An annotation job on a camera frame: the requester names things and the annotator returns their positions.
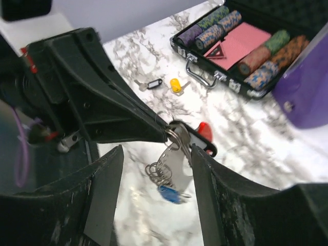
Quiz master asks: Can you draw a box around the blue tagged key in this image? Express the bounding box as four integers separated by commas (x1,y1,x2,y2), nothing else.
157,186,191,204

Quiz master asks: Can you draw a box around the purple metronome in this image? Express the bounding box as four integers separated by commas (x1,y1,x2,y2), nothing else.
272,25,327,129

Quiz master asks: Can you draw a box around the key with yellow tag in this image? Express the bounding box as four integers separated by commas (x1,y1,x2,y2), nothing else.
170,78,190,96

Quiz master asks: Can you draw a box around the key with black tag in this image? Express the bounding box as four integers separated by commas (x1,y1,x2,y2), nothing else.
134,78,163,92
169,120,217,167

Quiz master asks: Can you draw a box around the metal key organizer red handle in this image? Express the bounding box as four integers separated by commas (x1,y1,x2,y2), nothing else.
145,121,214,195

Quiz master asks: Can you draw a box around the pink playing card deck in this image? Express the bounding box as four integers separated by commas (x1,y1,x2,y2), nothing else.
206,23,271,70

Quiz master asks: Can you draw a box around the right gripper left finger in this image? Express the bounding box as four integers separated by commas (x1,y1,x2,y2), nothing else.
1,146,124,245

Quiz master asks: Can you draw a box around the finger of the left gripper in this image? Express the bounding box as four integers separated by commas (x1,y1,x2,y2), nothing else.
48,28,168,144

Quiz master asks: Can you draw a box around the triangular mirror dealer card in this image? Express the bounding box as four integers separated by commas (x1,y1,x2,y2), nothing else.
204,41,226,59

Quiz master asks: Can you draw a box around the black poker chip case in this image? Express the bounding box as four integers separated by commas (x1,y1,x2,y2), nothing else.
170,1,327,100

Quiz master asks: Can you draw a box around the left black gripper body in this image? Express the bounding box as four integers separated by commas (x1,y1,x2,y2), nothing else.
26,28,103,143

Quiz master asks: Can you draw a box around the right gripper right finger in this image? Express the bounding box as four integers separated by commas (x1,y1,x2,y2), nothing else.
192,146,327,245

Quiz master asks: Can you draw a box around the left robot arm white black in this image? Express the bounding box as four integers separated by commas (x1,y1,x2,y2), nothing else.
1,1,168,144

